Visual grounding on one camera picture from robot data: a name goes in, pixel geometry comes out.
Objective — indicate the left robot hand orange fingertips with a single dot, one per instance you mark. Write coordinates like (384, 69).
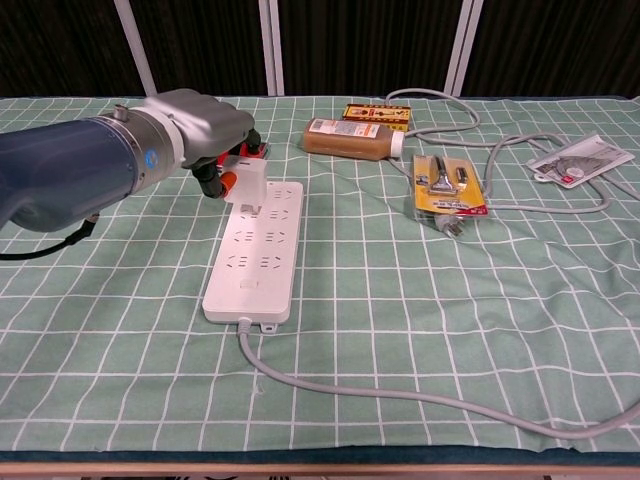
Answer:
(210, 125)

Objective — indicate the white charger cube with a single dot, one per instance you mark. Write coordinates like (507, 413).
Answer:
(248, 180)

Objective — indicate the white power strip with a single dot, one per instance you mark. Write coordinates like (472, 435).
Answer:
(255, 280)

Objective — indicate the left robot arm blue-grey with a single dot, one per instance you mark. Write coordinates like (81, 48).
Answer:
(60, 165)

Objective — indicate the black folding screen panel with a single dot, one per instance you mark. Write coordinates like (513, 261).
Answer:
(365, 45)
(555, 45)
(55, 45)
(200, 45)

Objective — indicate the brown liquid plastic bottle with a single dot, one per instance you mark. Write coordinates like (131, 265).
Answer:
(350, 142)

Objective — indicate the yellow red small box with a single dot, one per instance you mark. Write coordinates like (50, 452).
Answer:
(377, 115)

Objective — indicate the razor in yellow blister pack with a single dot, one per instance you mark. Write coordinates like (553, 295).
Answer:
(450, 202)

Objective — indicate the green checked tablecloth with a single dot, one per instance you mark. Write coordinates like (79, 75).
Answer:
(400, 300)

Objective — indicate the ruler set in clear package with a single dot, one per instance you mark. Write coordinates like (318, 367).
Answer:
(580, 162)

